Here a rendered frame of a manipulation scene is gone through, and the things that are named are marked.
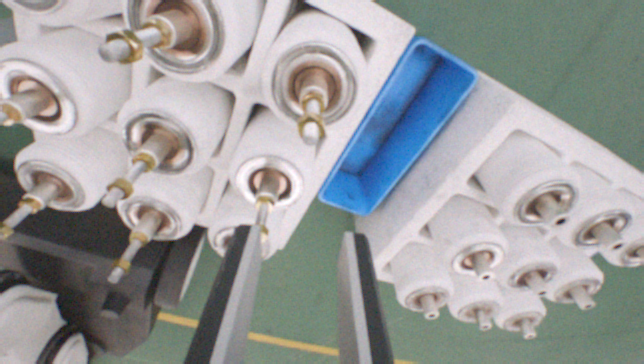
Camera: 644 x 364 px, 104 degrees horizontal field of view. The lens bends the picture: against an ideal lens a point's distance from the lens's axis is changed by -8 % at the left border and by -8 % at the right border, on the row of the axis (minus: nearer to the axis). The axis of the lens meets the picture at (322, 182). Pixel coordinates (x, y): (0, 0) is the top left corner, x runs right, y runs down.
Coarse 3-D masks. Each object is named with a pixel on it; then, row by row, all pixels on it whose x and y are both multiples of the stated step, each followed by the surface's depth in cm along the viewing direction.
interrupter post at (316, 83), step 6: (306, 78) 23; (312, 78) 22; (318, 78) 23; (306, 84) 22; (312, 84) 21; (318, 84) 21; (324, 84) 22; (306, 90) 21; (312, 90) 21; (318, 90) 21; (324, 90) 21; (300, 96) 21; (324, 96) 21; (300, 102) 22
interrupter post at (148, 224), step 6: (144, 216) 33; (150, 216) 33; (156, 216) 34; (138, 222) 32; (144, 222) 32; (150, 222) 32; (156, 222) 33; (138, 228) 31; (144, 228) 32; (150, 228) 32; (156, 228) 33; (150, 234) 32
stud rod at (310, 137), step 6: (312, 102) 20; (306, 108) 20; (312, 108) 19; (318, 108) 20; (306, 126) 17; (312, 126) 17; (306, 132) 17; (312, 132) 16; (318, 132) 17; (306, 138) 17; (312, 138) 17; (318, 138) 17; (306, 144) 17; (312, 144) 17
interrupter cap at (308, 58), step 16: (304, 48) 22; (320, 48) 22; (336, 48) 22; (288, 64) 22; (304, 64) 22; (320, 64) 22; (336, 64) 22; (352, 64) 22; (272, 80) 23; (288, 80) 23; (336, 80) 23; (352, 80) 23; (272, 96) 24; (288, 96) 24; (336, 96) 24; (352, 96) 24; (288, 112) 25; (336, 112) 25
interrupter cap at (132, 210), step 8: (128, 200) 32; (136, 200) 32; (144, 200) 32; (152, 200) 32; (128, 208) 33; (136, 208) 33; (144, 208) 33; (152, 208) 33; (160, 208) 33; (168, 208) 32; (128, 216) 34; (136, 216) 34; (160, 216) 34; (168, 216) 33; (176, 216) 33; (128, 224) 34; (136, 224) 34; (160, 224) 35; (168, 224) 34; (176, 224) 34; (160, 232) 35; (168, 232) 35; (176, 232) 35
